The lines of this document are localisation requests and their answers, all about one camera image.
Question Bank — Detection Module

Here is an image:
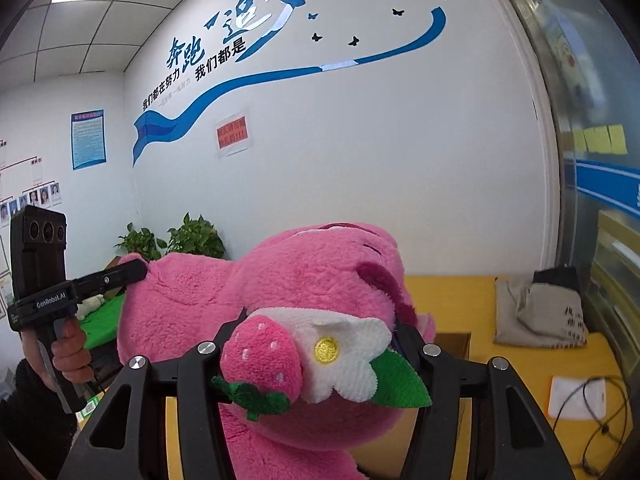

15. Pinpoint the blue window band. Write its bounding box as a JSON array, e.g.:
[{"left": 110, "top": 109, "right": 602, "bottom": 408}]
[{"left": 574, "top": 157, "right": 640, "bottom": 207}]

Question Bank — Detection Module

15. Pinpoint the green box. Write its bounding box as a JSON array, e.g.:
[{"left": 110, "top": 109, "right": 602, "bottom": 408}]
[{"left": 79, "top": 294, "right": 127, "bottom": 352}]

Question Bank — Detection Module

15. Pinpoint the white pad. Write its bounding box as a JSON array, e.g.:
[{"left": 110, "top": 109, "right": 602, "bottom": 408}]
[{"left": 548, "top": 375, "right": 609, "bottom": 421}]

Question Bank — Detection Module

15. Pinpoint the person's left forearm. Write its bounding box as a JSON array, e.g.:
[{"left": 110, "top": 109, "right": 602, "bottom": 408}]
[{"left": 0, "top": 359, "right": 78, "bottom": 480}]

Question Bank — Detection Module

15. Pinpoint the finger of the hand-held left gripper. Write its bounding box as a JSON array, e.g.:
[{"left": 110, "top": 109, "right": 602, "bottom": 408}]
[{"left": 71, "top": 258, "right": 149, "bottom": 307}]

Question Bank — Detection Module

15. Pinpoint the group of butterfly wall stickers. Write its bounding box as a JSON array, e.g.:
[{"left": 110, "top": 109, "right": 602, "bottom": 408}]
[{"left": 307, "top": 0, "right": 450, "bottom": 47}]

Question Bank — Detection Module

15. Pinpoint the wall photo chart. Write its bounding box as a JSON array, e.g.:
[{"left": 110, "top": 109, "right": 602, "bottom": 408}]
[{"left": 0, "top": 137, "right": 64, "bottom": 222}]

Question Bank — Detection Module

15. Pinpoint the wall lettering decal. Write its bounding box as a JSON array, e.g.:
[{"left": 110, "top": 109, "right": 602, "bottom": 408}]
[{"left": 141, "top": 0, "right": 422, "bottom": 112}]

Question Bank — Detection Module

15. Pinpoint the yellow shelf unit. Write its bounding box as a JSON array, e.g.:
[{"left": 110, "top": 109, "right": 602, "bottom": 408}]
[{"left": 594, "top": 209, "right": 640, "bottom": 361}]

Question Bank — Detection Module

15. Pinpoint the potted green plant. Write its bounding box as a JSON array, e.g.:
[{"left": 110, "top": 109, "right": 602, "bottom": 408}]
[
  {"left": 166, "top": 212, "right": 227, "bottom": 261},
  {"left": 114, "top": 222, "right": 169, "bottom": 262}
]

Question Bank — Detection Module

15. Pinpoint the person's left hand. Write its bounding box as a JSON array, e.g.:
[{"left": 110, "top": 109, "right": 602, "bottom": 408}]
[{"left": 52, "top": 319, "right": 94, "bottom": 387}]

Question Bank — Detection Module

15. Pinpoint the beige tote bag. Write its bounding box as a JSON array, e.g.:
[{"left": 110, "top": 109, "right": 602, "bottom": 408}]
[{"left": 493, "top": 275, "right": 589, "bottom": 349}]

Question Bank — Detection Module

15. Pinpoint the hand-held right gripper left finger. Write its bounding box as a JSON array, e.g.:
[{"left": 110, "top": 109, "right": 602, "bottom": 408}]
[{"left": 59, "top": 307, "right": 251, "bottom": 480}]

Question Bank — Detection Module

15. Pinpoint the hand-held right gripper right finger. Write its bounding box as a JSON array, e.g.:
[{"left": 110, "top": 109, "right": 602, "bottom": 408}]
[{"left": 394, "top": 321, "right": 577, "bottom": 480}]

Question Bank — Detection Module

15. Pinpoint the blue wall poster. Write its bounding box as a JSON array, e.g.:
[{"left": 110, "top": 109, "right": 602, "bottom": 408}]
[{"left": 70, "top": 108, "right": 108, "bottom": 171}]

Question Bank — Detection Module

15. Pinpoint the white door frame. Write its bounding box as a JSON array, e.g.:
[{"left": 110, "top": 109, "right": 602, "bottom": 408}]
[{"left": 481, "top": 0, "right": 577, "bottom": 272}]

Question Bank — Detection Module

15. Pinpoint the small white plush toy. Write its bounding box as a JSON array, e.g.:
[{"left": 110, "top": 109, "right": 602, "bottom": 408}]
[{"left": 76, "top": 295, "right": 107, "bottom": 320}]

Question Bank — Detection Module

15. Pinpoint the pink plush bear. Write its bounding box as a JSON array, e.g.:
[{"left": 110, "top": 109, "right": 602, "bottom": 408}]
[{"left": 116, "top": 222, "right": 437, "bottom": 480}]

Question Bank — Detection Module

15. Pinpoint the black cloth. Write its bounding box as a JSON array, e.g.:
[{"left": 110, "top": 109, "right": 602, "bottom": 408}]
[{"left": 532, "top": 265, "right": 582, "bottom": 292}]

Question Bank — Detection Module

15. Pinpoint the green white packet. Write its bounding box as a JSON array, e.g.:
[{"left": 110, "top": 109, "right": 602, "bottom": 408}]
[{"left": 76, "top": 394, "right": 102, "bottom": 420}]

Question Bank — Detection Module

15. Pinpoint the cardboard box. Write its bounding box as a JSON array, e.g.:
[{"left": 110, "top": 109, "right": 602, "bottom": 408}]
[{"left": 162, "top": 331, "right": 473, "bottom": 480}]

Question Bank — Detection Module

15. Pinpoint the red wall sign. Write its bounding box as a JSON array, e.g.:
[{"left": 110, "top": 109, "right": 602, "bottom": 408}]
[{"left": 214, "top": 109, "right": 252, "bottom": 159}]

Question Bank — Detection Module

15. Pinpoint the black cable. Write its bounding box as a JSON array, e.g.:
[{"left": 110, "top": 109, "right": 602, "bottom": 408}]
[{"left": 552, "top": 374, "right": 634, "bottom": 479}]

